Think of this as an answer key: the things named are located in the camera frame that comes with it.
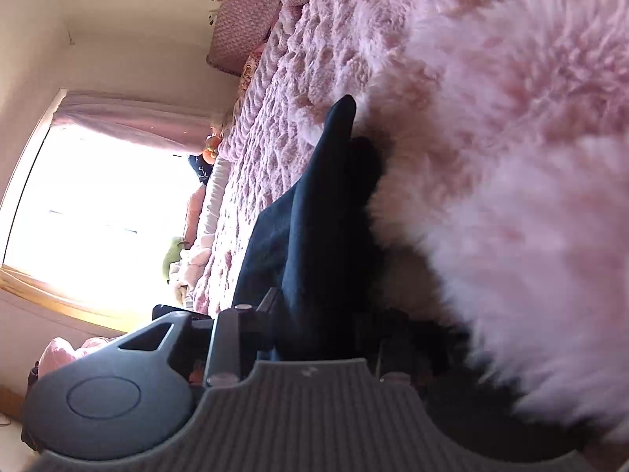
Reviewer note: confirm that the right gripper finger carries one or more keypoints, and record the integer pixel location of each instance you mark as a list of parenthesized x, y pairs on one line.
[(239, 335)]

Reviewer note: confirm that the black pants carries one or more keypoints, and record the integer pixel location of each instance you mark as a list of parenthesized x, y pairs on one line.
[(315, 245)]

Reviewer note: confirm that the pink window curtain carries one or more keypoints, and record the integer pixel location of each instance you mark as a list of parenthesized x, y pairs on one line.
[(141, 122)]

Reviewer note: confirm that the pink quilted headboard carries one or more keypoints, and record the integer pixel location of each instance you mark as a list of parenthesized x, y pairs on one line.
[(242, 26)]

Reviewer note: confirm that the pink fluffy blanket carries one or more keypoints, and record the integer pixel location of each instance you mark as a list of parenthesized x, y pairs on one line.
[(504, 198)]

